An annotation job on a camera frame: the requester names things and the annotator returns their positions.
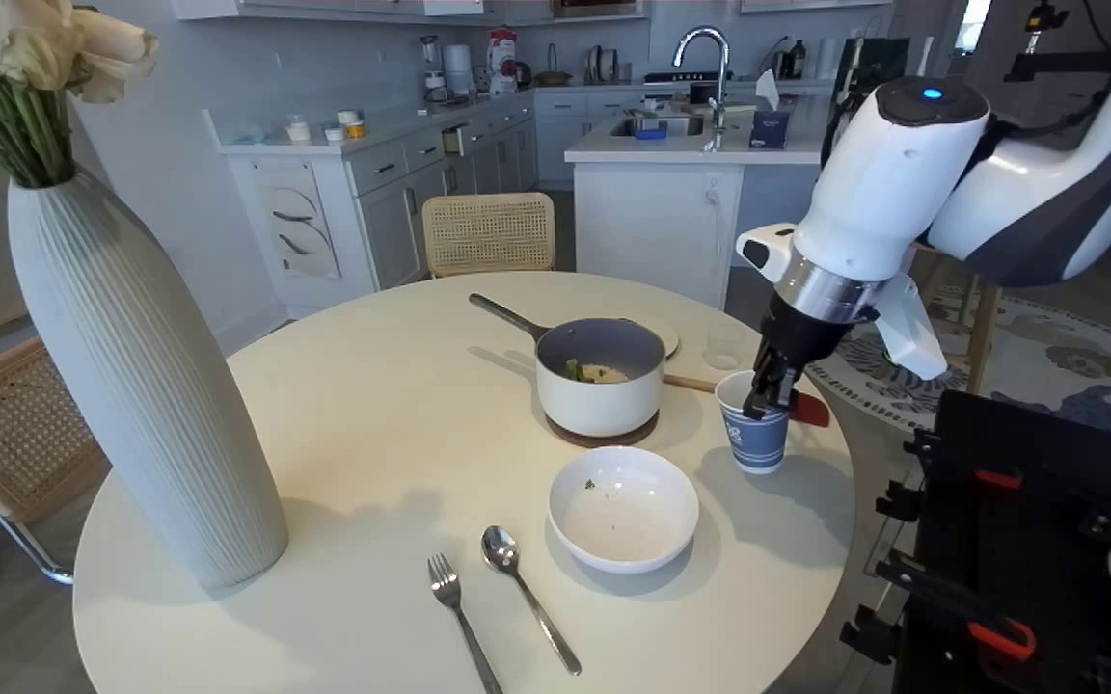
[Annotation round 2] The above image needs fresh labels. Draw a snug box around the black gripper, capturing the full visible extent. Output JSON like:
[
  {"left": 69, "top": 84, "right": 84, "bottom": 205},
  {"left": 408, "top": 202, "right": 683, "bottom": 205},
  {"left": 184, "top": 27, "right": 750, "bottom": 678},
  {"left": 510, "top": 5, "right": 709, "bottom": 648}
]
[{"left": 741, "top": 291, "right": 856, "bottom": 419}]

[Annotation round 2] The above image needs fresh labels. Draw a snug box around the blue and white cup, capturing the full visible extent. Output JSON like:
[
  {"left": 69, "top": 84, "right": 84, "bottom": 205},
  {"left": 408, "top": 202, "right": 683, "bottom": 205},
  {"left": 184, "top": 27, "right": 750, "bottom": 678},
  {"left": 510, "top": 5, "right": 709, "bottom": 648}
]
[{"left": 714, "top": 368, "right": 795, "bottom": 480}]

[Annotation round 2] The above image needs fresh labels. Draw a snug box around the silver spoon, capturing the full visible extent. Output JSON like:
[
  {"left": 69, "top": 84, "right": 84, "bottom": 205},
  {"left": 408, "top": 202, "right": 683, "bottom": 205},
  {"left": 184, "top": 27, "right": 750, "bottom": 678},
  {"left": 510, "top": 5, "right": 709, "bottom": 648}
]
[{"left": 477, "top": 519, "right": 588, "bottom": 678}]

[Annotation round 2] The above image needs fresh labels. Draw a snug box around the silver fork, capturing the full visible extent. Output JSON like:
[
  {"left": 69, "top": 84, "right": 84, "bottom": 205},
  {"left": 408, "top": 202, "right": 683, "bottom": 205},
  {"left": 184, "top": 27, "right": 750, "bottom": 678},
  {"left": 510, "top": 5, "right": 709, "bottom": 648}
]
[{"left": 423, "top": 553, "right": 510, "bottom": 694}]

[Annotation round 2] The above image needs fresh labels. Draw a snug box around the dark round trivet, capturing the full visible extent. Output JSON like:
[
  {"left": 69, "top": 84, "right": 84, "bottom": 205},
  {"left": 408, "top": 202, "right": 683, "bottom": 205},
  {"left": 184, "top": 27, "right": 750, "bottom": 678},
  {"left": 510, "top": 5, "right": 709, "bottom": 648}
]
[{"left": 548, "top": 412, "right": 665, "bottom": 453}]

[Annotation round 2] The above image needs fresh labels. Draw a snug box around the white bowl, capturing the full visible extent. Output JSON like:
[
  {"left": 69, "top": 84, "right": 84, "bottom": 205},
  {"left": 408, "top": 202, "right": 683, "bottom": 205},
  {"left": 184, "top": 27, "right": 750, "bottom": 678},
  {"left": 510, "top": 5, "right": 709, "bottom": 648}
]
[{"left": 544, "top": 444, "right": 704, "bottom": 579}]

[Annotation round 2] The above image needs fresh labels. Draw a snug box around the wooden bar stool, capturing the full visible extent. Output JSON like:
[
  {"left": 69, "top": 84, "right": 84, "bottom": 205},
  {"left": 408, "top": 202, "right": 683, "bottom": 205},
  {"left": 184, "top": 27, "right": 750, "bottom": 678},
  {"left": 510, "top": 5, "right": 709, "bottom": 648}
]
[{"left": 913, "top": 248, "right": 1011, "bottom": 399}]

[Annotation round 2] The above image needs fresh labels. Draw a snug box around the round patterned rug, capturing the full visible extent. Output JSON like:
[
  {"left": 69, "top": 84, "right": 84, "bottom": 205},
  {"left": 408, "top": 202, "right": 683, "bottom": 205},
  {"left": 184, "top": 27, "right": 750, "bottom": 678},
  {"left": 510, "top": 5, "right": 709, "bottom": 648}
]
[{"left": 809, "top": 283, "right": 1111, "bottom": 453}]

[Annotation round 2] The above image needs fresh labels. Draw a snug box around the wicker back chair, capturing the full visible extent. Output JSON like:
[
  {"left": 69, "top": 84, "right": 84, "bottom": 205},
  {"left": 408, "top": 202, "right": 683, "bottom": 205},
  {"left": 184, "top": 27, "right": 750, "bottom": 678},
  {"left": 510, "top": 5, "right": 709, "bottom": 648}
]
[
  {"left": 416, "top": 189, "right": 561, "bottom": 283},
  {"left": 0, "top": 336, "right": 115, "bottom": 589}
]

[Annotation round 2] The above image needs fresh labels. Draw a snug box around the black perforated side table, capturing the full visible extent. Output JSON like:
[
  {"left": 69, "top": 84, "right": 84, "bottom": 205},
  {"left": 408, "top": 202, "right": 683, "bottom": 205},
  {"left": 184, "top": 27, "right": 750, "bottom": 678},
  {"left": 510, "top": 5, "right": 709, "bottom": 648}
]
[{"left": 836, "top": 385, "right": 1111, "bottom": 694}]

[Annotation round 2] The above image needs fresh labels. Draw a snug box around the chrome kitchen faucet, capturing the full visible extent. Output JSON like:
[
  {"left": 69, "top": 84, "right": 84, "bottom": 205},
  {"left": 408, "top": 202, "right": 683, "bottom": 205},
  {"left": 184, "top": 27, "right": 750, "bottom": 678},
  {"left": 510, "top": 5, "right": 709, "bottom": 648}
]
[{"left": 666, "top": 18, "right": 732, "bottom": 108}]

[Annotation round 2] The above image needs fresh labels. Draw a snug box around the white kitchen counter cabinet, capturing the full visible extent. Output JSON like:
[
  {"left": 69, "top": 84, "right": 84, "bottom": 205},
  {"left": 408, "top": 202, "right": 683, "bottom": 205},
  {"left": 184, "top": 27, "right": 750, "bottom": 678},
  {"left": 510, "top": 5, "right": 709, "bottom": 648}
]
[{"left": 201, "top": 92, "right": 540, "bottom": 324}]

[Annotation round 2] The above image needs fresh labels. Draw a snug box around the grey ribbed vase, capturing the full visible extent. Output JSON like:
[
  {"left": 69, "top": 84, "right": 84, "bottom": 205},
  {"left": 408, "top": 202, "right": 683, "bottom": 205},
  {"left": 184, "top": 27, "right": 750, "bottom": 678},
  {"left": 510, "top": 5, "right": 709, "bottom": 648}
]
[{"left": 3, "top": 170, "right": 294, "bottom": 593}]

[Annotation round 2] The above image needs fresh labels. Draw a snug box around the cream flower bouquet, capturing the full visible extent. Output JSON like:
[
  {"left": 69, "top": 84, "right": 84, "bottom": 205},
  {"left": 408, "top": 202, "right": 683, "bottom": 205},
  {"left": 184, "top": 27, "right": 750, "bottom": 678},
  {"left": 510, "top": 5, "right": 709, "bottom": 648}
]
[{"left": 0, "top": 0, "right": 161, "bottom": 192}]

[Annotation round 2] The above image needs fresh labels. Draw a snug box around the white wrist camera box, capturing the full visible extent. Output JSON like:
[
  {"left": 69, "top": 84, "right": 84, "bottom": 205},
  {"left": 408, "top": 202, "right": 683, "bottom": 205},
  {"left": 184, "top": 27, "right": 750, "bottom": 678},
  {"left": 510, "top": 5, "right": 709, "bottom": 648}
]
[{"left": 870, "top": 269, "right": 952, "bottom": 385}]

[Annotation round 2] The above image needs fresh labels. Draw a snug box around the white pot with long handle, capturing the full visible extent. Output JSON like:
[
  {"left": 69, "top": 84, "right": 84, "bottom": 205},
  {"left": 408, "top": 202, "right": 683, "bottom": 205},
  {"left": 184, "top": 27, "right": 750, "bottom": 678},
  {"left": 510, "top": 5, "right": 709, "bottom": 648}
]
[{"left": 467, "top": 291, "right": 687, "bottom": 444}]

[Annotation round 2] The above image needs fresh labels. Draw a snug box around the black clamp with red handle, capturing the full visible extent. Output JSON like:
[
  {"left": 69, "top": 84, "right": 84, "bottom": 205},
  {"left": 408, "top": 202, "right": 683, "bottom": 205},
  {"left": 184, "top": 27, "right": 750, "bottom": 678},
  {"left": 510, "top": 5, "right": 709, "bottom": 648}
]
[
  {"left": 836, "top": 553, "right": 1041, "bottom": 672},
  {"left": 877, "top": 436, "right": 1030, "bottom": 525}
]

